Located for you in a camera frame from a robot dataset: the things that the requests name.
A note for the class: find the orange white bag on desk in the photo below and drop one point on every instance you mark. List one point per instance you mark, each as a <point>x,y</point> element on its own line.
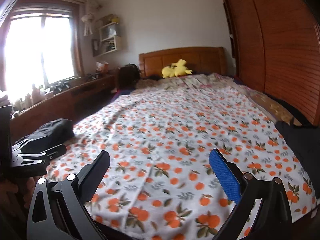
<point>102,66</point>

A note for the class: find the dark wooden chair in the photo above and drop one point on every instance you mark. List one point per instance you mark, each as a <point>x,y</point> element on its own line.
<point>128,76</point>

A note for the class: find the black garment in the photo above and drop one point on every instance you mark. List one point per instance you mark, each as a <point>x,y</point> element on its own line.
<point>304,142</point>

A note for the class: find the orange-print white bed sheet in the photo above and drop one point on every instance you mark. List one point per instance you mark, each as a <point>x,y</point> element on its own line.
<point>159,184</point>

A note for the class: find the floral quilt at bed head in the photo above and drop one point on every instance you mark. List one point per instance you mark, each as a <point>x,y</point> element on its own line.
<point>199,81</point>

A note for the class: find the white wall shelf with books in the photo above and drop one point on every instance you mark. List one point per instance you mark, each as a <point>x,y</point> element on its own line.
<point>106,36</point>

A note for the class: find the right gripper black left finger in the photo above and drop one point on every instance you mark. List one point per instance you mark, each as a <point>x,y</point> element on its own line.
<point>57,209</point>

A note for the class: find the dark garment at bed edge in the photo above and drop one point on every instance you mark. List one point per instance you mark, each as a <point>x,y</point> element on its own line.
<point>54,132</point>

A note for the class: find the window with wooden frame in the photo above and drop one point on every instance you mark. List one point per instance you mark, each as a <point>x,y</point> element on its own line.
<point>40,44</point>

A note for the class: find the wooden louvered wardrobe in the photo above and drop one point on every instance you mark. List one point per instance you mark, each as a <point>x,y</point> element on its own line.
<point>276,46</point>

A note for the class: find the yellow Pikachu plush toy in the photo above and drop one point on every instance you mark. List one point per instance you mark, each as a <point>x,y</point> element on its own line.
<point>176,69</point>

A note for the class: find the wooden desk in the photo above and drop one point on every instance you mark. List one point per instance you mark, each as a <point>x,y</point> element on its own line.
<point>73,104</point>

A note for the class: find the beige patterned mattress edge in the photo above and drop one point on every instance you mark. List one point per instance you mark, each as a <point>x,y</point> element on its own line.
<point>272,109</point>

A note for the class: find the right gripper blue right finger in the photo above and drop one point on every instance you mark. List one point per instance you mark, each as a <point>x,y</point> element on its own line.
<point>273,219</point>

